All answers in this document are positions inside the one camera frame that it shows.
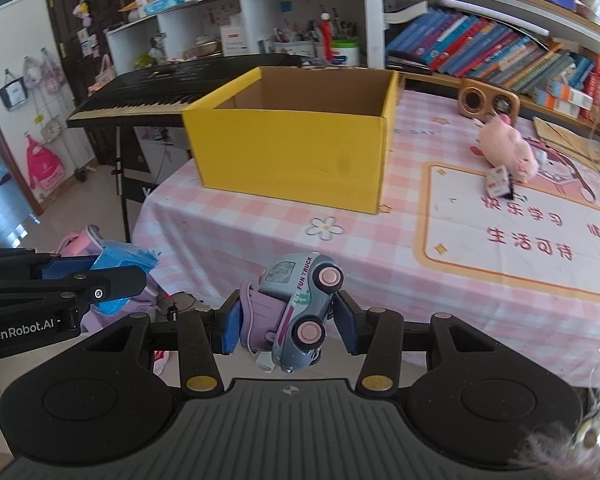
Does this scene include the orange white blue carton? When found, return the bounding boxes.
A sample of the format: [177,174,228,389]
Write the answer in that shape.
[532,92,586,121]
[547,82,593,111]

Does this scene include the pink school bag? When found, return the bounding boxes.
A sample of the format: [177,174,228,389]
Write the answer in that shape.
[52,225,106,256]

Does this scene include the wood and white bookshelf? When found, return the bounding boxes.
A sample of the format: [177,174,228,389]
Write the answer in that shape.
[362,0,600,131]

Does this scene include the black electronic keyboard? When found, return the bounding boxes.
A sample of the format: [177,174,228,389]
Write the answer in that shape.
[66,54,303,129]

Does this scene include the yellow cardboard box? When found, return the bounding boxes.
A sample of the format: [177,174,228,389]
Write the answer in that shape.
[181,66,400,215]

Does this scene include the grey fluffy toy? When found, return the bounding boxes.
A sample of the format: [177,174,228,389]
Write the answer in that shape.
[510,375,600,480]

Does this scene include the black and white tote bag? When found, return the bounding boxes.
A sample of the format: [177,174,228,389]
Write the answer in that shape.
[0,69,30,110]

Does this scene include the row of blue children's books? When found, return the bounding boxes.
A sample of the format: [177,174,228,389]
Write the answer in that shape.
[385,7,600,126]

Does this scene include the blue tissue packet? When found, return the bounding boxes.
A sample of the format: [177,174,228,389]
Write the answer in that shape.
[144,0,185,16]

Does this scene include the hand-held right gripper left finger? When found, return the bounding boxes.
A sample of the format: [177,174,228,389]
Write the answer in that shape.
[80,292,245,397]

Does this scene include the pink tote bag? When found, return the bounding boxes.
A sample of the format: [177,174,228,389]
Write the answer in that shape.
[94,55,116,93]

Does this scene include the brown paper envelopes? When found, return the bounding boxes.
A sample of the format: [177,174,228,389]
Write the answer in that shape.
[532,117,600,178]

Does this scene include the white shelf unit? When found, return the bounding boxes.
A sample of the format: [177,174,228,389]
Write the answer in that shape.
[105,0,376,76]

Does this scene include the pink checkered cloth desktop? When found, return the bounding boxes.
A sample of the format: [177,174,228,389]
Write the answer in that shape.
[130,72,600,391]

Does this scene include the black keyboard stand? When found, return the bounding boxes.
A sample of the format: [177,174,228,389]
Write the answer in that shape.
[111,125,133,243]

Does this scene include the black case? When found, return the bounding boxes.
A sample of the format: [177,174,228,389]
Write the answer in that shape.
[387,50,431,68]

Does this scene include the pink backpack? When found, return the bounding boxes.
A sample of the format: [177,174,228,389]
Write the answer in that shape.
[25,132,65,204]

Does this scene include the pink plush pig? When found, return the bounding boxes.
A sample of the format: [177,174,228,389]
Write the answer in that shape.
[470,114,540,183]

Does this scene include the grey purple toy truck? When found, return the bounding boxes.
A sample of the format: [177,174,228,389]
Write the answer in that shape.
[239,252,345,373]

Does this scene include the white box with red label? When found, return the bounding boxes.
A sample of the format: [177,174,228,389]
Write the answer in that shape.
[220,25,246,57]

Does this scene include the white led light bar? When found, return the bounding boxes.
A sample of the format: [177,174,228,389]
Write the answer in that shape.
[440,0,551,37]

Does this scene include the white box of pens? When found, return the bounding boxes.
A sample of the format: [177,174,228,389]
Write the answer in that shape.
[272,40,316,58]

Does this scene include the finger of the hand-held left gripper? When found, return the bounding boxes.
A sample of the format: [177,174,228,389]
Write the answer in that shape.
[0,266,149,307]
[0,247,99,282]

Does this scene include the wooden retro radio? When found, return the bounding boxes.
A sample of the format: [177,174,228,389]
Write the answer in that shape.
[457,80,521,126]

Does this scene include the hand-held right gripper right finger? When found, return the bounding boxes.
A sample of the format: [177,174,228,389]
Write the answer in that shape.
[333,290,493,397]

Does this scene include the small white red-label box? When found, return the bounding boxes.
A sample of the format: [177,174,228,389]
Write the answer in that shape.
[486,165,516,200]

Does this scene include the blue plastic packet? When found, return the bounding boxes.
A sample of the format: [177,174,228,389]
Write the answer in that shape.
[87,240,161,316]

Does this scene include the green-lid wipes can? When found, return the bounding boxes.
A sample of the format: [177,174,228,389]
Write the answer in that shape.
[330,39,361,67]

